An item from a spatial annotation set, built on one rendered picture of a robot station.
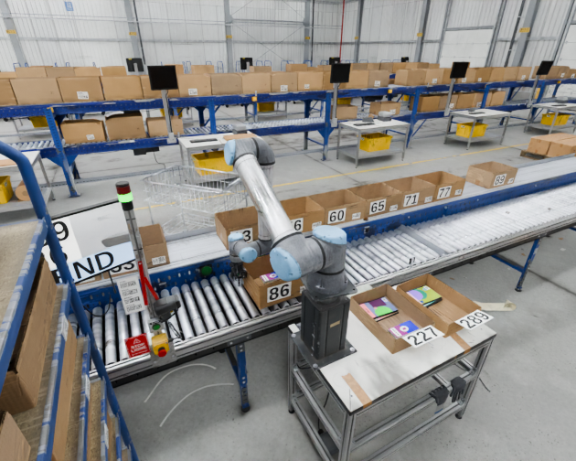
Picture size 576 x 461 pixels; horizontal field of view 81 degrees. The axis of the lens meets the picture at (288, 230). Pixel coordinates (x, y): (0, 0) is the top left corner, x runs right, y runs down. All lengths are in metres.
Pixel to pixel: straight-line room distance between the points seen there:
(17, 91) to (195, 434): 5.51
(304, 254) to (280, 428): 1.40
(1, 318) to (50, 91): 5.97
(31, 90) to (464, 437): 6.62
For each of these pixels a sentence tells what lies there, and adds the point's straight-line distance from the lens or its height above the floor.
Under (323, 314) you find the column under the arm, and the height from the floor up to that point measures 1.06.
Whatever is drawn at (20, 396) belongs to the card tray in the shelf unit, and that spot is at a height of 1.58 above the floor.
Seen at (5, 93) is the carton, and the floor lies 1.54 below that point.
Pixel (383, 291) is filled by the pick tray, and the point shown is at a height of 0.80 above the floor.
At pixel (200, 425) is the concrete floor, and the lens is 2.55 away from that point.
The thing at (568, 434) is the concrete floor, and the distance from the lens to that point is 3.04.
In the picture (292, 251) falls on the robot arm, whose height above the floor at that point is 1.41.
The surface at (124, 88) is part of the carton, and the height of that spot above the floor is 1.56.
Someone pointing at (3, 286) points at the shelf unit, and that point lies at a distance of 0.81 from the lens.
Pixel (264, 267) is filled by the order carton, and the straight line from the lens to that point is 2.29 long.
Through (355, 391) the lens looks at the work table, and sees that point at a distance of 1.73.
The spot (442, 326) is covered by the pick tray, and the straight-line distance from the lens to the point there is 2.07.
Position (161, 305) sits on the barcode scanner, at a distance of 1.69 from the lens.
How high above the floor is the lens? 2.12
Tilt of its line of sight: 28 degrees down
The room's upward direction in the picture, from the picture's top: straight up
